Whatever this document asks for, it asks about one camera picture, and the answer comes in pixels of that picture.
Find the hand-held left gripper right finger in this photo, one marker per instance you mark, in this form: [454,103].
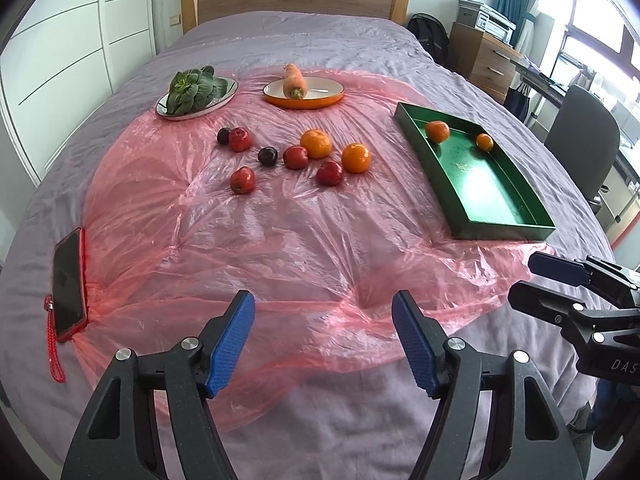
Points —
[415,345]

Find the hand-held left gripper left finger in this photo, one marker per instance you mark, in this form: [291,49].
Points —
[232,340]

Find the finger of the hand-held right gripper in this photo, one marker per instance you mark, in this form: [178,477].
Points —
[555,266]
[540,297]

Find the green tray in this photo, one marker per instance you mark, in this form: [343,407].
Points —
[480,185]

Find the small orange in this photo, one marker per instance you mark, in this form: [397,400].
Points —
[484,141]

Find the red apple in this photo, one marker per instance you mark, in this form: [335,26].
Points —
[330,173]
[240,139]
[295,157]
[243,180]

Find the dark plum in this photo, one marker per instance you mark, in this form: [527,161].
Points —
[223,135]
[267,155]

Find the person's right hand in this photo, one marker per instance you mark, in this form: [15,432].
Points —
[612,410]

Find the pink plastic sheet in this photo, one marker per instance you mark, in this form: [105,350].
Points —
[300,240]

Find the grey office chair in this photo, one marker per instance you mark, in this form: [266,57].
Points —
[580,135]

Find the dark shopping bag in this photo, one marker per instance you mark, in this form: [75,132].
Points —
[517,102]

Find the phone in red case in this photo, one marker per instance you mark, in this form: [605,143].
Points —
[67,285]

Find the grey desk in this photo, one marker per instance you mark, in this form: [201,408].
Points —
[540,80]

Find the wooden drawer cabinet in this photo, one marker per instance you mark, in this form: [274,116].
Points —
[485,60]

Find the white plate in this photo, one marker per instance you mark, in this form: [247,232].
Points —
[227,92]

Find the green bok choy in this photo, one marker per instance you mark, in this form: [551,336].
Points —
[192,90]

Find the white printer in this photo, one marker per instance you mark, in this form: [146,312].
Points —
[485,20]

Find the window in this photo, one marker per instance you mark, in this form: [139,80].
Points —
[600,10]

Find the black backpack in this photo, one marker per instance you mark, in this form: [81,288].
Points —
[430,35]

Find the orange oval dish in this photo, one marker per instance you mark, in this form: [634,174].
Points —
[325,91]

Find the carrot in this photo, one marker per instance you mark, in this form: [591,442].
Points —
[293,80]

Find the purple bedspread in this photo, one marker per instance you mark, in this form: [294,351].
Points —
[300,45]

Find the white wardrobe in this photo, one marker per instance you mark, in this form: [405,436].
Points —
[75,60]

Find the wooden bed headboard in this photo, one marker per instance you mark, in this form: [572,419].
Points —
[300,0]

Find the wall socket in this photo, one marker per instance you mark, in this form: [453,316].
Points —
[174,20]

